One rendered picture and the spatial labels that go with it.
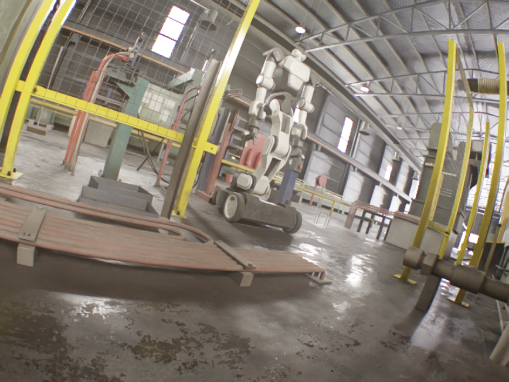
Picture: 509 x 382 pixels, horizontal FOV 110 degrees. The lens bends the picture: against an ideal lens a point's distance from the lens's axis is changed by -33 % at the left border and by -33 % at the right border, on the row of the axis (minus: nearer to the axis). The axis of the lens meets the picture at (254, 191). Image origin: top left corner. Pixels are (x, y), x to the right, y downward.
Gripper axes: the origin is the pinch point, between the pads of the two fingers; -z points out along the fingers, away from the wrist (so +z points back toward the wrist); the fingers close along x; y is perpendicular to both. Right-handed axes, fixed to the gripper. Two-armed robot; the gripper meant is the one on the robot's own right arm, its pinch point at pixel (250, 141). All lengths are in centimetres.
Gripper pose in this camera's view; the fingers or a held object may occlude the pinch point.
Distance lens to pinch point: 191.0
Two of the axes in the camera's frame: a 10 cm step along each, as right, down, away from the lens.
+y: 8.0, 2.4, 5.4
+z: 2.0, -9.7, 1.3
